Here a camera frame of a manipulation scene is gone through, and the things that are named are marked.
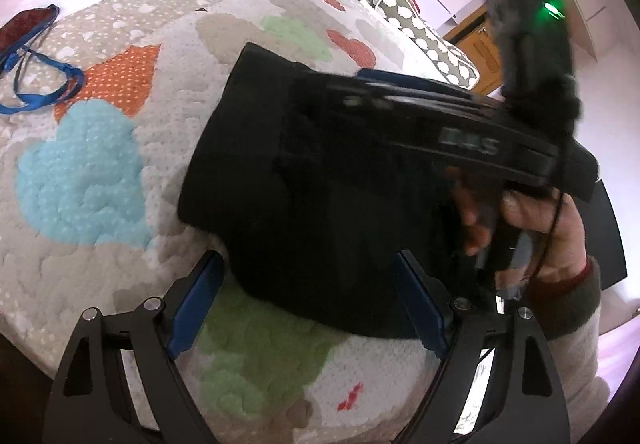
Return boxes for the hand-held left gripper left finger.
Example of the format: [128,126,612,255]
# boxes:
[42,250,226,444]

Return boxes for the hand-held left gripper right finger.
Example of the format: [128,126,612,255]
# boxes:
[391,249,572,444]

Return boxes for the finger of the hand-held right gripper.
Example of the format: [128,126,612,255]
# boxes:
[356,68,501,101]
[287,73,443,145]

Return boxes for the black pants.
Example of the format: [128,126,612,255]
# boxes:
[177,42,506,340]

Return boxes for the person's right forearm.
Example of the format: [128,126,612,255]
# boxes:
[537,257,613,444]

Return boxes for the person's right hand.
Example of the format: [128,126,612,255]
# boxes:
[452,183,587,285]

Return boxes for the olive patterned pillow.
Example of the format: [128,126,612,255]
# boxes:
[362,0,481,89]

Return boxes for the wooden door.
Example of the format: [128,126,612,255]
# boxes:
[442,7,506,98]

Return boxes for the patchwork quilted blanket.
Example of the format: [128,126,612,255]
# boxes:
[0,0,481,444]

